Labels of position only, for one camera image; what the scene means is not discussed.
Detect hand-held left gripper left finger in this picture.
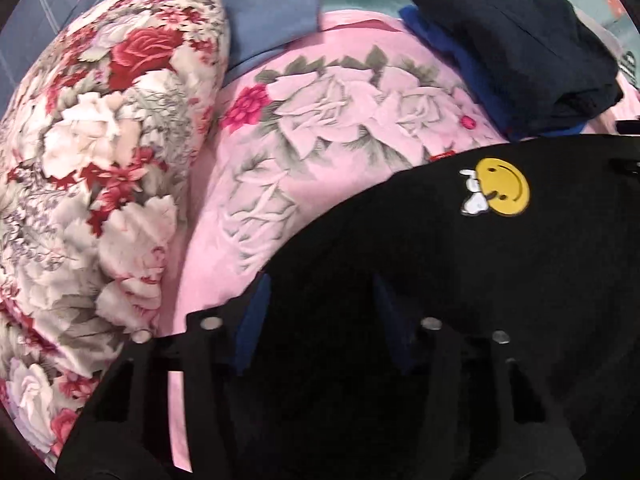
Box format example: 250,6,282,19
55,276,272,480

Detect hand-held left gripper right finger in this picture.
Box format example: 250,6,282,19
375,275,587,480

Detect black pants with smiley patch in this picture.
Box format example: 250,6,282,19
257,132,640,480

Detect folded dark navy garment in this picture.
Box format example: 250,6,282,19
410,0,625,136

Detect folded blue garment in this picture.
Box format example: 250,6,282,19
398,5,587,142

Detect pink floral blanket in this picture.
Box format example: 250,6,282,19
165,10,640,473

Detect red and white floral pillow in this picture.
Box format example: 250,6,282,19
0,0,232,473

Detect blue plaid pillow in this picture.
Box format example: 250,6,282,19
5,0,322,85

